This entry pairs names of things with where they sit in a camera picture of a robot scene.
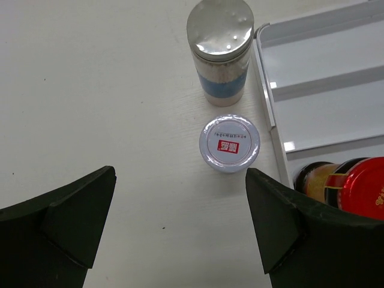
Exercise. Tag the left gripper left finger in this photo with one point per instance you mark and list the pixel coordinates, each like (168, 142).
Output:
(52, 240)

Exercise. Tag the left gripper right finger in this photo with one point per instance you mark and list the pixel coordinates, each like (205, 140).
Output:
(305, 243)

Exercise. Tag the red-lid sauce jar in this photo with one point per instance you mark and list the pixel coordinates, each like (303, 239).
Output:
(354, 186)

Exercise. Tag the left white-lid small jar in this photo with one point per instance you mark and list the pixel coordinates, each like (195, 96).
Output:
(229, 143)

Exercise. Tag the white plastic organizer tray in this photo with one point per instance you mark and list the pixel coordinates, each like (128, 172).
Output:
(321, 84)

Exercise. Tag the left silver-lid shaker bottle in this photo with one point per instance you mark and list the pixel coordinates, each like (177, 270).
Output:
(220, 35)

